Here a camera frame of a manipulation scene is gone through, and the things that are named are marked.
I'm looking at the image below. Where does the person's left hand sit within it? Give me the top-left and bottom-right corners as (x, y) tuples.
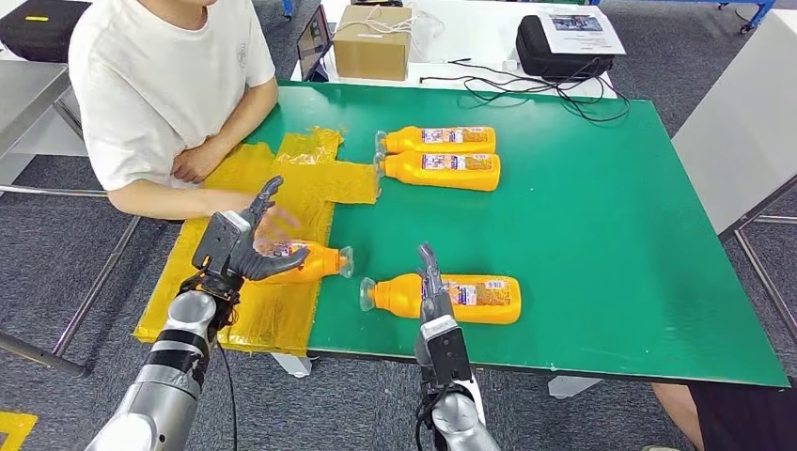
(170, 146), (216, 185)

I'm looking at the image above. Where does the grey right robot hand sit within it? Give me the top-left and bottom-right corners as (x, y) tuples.
(414, 241), (456, 328)

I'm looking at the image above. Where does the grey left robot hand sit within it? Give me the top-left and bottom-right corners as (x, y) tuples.
(230, 176), (311, 283)

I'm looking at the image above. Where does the person's right hand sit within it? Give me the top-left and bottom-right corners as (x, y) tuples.
(254, 205), (302, 256)

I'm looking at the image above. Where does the orange detergent bottle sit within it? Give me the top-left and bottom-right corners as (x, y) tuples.
(359, 272), (523, 326)
(374, 126), (497, 156)
(255, 241), (355, 286)
(373, 150), (502, 193)

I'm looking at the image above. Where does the yellow taped cardboard mat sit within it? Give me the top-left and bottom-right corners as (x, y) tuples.
(133, 126), (379, 357)

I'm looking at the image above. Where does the person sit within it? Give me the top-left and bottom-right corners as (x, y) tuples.
(67, 0), (302, 254)
(650, 381), (797, 451)

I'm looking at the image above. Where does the white table support block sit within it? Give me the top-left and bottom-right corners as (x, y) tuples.
(547, 376), (603, 400)
(271, 352), (313, 379)

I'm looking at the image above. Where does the black tablet on stand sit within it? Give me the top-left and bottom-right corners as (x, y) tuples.
(295, 3), (333, 83)

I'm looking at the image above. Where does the brown cardboard box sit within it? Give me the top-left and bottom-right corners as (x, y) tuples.
(332, 5), (414, 82)

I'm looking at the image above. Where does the black case with yellow tag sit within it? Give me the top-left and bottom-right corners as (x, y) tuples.
(0, 0), (91, 64)

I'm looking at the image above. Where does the black zip case with paper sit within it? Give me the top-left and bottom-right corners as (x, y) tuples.
(516, 13), (617, 80)

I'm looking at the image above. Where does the white table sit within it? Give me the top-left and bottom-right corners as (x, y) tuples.
(290, 0), (618, 100)

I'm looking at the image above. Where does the printed paper sheet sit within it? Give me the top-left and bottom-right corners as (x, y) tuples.
(537, 5), (627, 56)

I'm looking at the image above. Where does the grey table with metal legs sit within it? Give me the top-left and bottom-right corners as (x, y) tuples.
(672, 7), (797, 344)

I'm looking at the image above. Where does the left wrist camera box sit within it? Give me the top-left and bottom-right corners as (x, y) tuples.
(191, 210), (254, 279)

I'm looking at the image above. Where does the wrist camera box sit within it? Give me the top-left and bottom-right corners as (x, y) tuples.
(414, 314), (475, 390)
(191, 210), (254, 279)

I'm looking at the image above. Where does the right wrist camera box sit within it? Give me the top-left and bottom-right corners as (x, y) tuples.
(414, 314), (475, 390)

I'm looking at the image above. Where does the grey metal frame table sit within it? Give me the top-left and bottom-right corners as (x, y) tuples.
(0, 58), (141, 379)

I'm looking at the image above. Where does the black cable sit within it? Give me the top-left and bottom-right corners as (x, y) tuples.
(447, 56), (616, 101)
(419, 73), (633, 124)

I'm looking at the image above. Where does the white string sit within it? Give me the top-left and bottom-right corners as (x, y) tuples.
(334, 5), (447, 39)

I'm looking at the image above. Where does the blue metal frame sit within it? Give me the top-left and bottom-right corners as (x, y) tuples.
(715, 0), (776, 32)

